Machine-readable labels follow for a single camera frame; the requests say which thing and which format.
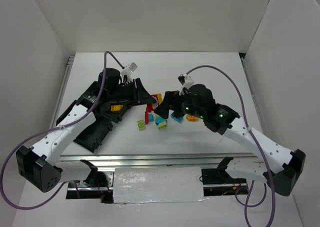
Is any yellow lego brick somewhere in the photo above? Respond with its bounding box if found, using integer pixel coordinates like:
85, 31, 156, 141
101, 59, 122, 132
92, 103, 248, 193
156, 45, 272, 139
110, 104, 123, 112

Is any teal rounded lego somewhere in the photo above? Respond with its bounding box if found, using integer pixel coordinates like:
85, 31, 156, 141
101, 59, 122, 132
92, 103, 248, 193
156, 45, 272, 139
155, 116, 167, 126

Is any red lego with flower print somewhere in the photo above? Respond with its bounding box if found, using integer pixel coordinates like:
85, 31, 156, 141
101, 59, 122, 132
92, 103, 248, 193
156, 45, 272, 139
151, 93, 163, 104

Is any red arch lego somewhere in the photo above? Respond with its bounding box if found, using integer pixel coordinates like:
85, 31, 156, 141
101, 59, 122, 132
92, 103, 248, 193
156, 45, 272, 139
145, 104, 156, 113

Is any orange flower lego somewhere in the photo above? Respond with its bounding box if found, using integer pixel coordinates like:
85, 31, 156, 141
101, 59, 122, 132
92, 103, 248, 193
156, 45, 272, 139
186, 114, 199, 122

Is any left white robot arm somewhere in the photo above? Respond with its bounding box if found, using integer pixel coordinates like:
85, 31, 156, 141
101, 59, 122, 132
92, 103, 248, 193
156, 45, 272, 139
16, 68, 156, 193

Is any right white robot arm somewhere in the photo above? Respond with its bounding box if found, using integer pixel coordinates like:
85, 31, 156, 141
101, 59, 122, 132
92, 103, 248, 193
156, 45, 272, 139
155, 84, 306, 196

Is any black four-compartment tray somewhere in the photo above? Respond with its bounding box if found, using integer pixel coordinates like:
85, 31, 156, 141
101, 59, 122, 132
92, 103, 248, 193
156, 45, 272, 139
56, 81, 131, 153

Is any small teal lego lower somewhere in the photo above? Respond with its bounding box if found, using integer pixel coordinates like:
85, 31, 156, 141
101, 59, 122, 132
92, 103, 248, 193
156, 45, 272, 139
148, 113, 154, 122

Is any light green slope lego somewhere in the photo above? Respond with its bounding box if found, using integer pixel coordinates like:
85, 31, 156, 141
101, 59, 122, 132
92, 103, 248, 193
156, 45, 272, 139
158, 121, 167, 130

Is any red curved lego lower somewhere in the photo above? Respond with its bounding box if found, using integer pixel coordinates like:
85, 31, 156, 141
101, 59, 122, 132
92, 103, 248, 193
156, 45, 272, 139
144, 111, 150, 125

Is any blue flat lego brick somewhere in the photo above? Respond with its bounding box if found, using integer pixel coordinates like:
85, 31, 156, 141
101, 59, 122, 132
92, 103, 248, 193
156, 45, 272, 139
170, 113, 184, 123

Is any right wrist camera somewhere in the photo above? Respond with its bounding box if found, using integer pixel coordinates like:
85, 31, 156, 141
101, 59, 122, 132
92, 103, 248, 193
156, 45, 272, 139
178, 73, 195, 92

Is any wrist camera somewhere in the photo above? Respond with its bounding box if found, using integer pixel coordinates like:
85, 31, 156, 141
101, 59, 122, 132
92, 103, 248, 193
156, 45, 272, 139
121, 62, 138, 83
178, 73, 195, 92

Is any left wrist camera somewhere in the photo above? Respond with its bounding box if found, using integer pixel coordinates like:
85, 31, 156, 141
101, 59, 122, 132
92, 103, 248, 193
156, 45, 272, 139
121, 62, 138, 83

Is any aluminium rail frame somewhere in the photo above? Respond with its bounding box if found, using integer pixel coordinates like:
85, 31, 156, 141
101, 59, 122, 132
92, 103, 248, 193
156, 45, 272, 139
49, 52, 279, 204

